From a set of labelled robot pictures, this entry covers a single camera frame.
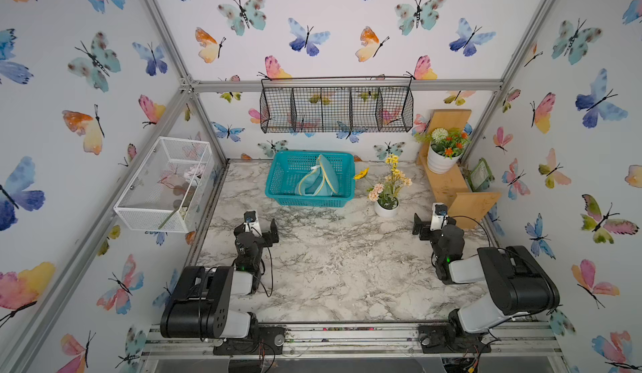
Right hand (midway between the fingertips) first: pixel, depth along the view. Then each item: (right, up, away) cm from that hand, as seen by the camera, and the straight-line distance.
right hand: (433, 211), depth 91 cm
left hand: (-62, -2, -1) cm, 62 cm away
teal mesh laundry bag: (-41, +11, +7) cm, 43 cm away
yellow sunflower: (-25, +14, +12) cm, 31 cm away
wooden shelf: (+10, +2, -4) cm, 11 cm away
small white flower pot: (-16, -1, +7) cm, 18 cm away
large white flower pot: (+7, +24, +7) cm, 26 cm away
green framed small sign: (+29, +14, +19) cm, 37 cm away
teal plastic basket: (-57, +17, +23) cm, 64 cm away
